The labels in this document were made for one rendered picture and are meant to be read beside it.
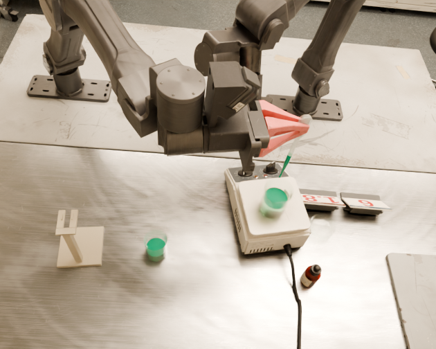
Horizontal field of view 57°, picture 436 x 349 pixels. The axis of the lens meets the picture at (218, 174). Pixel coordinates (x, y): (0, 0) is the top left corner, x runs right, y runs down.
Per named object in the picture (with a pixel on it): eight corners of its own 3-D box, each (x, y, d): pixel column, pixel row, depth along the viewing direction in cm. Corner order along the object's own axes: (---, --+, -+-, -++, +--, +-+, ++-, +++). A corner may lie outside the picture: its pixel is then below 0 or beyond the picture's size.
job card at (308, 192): (296, 188, 90) (301, 179, 86) (335, 192, 90) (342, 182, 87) (298, 212, 86) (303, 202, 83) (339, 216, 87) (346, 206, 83)
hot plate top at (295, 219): (236, 183, 79) (237, 181, 79) (293, 178, 82) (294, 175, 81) (249, 237, 73) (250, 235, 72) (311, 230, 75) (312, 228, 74)
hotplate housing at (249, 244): (223, 174, 90) (226, 153, 84) (277, 169, 92) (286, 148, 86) (243, 267, 78) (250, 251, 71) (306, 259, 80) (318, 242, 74)
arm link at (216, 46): (213, 89, 68) (236, 25, 60) (186, 60, 72) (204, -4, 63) (261, 81, 75) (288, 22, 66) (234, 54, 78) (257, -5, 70)
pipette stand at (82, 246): (62, 229, 79) (45, 195, 68) (104, 228, 80) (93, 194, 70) (57, 268, 74) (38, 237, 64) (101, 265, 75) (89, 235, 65)
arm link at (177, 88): (228, 82, 46) (173, 25, 51) (164, 110, 43) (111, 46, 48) (218, 144, 56) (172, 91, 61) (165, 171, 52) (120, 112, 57)
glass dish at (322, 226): (329, 245, 82) (332, 241, 80) (304, 234, 83) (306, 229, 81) (335, 224, 85) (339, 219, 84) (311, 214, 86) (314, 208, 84)
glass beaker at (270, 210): (266, 193, 78) (274, 169, 72) (289, 208, 77) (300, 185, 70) (249, 215, 75) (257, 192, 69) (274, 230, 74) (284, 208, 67)
